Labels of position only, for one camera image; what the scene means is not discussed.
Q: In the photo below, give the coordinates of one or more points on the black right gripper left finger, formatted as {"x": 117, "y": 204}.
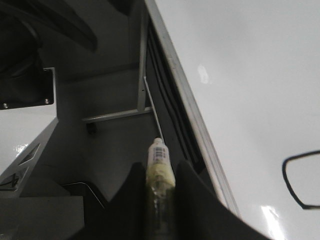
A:
{"x": 123, "y": 218}

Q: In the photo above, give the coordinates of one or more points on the white black whiteboard marker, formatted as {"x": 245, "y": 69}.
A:
{"x": 160, "y": 191}

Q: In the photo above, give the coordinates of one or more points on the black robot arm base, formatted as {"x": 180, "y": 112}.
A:
{"x": 24, "y": 82}

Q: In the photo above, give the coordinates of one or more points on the white whiteboard with aluminium frame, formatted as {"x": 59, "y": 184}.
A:
{"x": 248, "y": 74}

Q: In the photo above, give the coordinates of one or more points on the grey metal frame structure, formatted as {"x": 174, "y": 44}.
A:
{"x": 61, "y": 164}

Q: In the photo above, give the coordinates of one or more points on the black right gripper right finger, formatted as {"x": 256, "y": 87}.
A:
{"x": 201, "y": 216}

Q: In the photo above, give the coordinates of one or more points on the white cable tie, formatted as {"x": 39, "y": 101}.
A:
{"x": 153, "y": 109}

